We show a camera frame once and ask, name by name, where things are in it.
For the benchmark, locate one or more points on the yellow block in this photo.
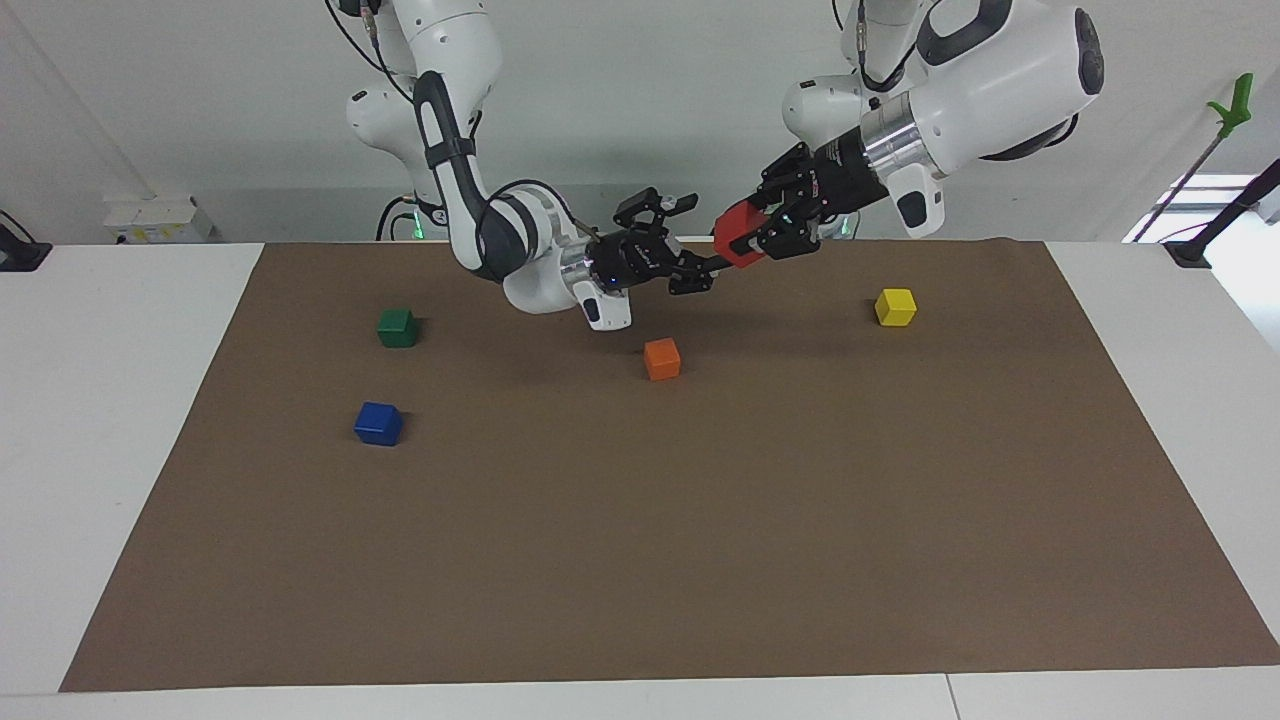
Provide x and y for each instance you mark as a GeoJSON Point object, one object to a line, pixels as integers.
{"type": "Point", "coordinates": [895, 308]}

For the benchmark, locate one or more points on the green block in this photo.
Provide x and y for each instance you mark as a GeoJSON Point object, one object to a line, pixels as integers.
{"type": "Point", "coordinates": [396, 328]}

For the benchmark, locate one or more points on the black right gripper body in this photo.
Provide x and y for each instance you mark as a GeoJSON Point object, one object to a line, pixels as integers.
{"type": "Point", "coordinates": [625, 262]}

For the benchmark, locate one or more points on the orange block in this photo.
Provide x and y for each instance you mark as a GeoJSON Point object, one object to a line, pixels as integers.
{"type": "Point", "coordinates": [662, 360]}

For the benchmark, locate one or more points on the black clamp with pole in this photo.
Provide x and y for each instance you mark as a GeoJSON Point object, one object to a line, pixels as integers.
{"type": "Point", "coordinates": [1190, 250]}

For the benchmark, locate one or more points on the red block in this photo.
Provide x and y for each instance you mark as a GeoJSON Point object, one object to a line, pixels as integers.
{"type": "Point", "coordinates": [740, 232]}

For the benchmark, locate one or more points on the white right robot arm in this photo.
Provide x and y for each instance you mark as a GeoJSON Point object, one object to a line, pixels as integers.
{"type": "Point", "coordinates": [510, 235]}

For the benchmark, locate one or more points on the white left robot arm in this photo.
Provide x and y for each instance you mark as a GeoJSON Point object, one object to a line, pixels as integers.
{"type": "Point", "coordinates": [1000, 80]}

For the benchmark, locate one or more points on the black table clamp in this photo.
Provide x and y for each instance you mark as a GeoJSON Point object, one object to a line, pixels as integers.
{"type": "Point", "coordinates": [22, 254]}

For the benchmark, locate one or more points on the green-tipped thin rod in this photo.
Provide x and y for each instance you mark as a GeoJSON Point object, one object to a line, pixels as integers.
{"type": "Point", "coordinates": [1233, 105]}

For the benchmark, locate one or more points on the blue block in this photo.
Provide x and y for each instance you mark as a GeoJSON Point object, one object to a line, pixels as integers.
{"type": "Point", "coordinates": [377, 425]}

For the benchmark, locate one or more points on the brown table mat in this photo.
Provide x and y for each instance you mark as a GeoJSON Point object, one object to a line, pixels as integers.
{"type": "Point", "coordinates": [640, 540]}

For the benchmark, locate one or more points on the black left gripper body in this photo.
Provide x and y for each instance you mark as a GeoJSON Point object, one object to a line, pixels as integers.
{"type": "Point", "coordinates": [850, 170]}

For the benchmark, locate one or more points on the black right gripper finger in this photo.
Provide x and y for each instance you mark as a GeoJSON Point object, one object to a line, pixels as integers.
{"type": "Point", "coordinates": [650, 210]}
{"type": "Point", "coordinates": [695, 273]}

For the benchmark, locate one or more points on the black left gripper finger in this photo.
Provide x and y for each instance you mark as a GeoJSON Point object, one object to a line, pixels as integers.
{"type": "Point", "coordinates": [795, 238]}
{"type": "Point", "coordinates": [790, 180]}

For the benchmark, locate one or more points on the white box with yellow label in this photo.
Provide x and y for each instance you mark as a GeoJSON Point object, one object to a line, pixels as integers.
{"type": "Point", "coordinates": [155, 218]}

